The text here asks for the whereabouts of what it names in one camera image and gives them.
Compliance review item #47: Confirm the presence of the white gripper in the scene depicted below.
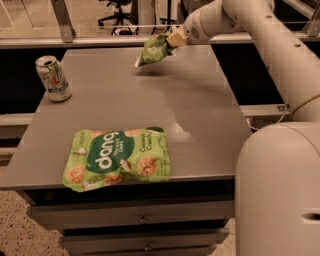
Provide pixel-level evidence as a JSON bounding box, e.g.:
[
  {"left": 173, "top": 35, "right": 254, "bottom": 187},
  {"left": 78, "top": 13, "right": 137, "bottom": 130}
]
[{"left": 167, "top": 3, "right": 230, "bottom": 47}]

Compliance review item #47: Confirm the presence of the green jalapeno chip bag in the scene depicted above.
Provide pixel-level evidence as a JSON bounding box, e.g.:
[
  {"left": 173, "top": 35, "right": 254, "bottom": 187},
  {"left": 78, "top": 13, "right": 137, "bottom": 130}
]
[{"left": 135, "top": 29, "right": 174, "bottom": 67}]

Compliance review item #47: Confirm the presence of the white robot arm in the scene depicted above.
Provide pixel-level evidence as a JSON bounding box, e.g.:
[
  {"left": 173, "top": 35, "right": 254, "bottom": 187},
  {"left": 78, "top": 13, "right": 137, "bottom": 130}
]
[{"left": 180, "top": 0, "right": 320, "bottom": 256}]

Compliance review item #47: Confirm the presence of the green dang rice chips bag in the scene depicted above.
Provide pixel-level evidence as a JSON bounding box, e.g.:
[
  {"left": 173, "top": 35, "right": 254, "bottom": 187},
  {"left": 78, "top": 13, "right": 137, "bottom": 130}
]
[{"left": 62, "top": 127, "right": 170, "bottom": 192}]

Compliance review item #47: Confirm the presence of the black office chair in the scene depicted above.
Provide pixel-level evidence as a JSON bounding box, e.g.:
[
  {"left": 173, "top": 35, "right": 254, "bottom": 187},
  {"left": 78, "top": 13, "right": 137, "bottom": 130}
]
[{"left": 98, "top": 0, "right": 138, "bottom": 27}]

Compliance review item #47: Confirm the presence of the grey metal railing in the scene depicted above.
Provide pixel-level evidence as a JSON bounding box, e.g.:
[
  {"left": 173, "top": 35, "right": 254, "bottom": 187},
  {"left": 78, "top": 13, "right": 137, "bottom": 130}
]
[{"left": 0, "top": 0, "right": 320, "bottom": 50}]

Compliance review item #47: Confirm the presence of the white green soda can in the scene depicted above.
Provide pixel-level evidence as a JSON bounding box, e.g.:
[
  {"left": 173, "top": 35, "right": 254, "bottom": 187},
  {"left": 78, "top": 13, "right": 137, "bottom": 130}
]
[{"left": 35, "top": 55, "right": 72, "bottom": 102}]

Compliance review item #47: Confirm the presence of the grey drawer cabinet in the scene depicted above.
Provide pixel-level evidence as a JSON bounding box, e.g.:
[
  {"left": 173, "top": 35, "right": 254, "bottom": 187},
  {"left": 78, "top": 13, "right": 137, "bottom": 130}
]
[{"left": 1, "top": 46, "right": 250, "bottom": 256}]

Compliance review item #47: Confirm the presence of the top grey drawer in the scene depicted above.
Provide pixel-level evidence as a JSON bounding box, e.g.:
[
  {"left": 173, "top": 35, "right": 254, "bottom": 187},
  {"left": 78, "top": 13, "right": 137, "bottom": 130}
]
[{"left": 27, "top": 200, "right": 234, "bottom": 230}]

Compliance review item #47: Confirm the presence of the grey drawer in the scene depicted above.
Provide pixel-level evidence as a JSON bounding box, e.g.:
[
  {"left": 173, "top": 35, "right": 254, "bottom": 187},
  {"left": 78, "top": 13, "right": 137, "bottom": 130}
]
[
  {"left": 61, "top": 228, "right": 229, "bottom": 256},
  {"left": 27, "top": 200, "right": 234, "bottom": 230}
]

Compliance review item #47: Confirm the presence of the lower grey drawer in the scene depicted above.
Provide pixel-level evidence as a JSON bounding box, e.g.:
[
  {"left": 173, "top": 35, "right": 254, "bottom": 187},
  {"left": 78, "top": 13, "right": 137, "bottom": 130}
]
[{"left": 61, "top": 228, "right": 229, "bottom": 256}]

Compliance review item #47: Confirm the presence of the white cable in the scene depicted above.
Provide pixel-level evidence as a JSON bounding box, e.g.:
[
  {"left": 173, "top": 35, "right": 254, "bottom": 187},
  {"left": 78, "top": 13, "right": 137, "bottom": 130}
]
[{"left": 247, "top": 93, "right": 320, "bottom": 132}]

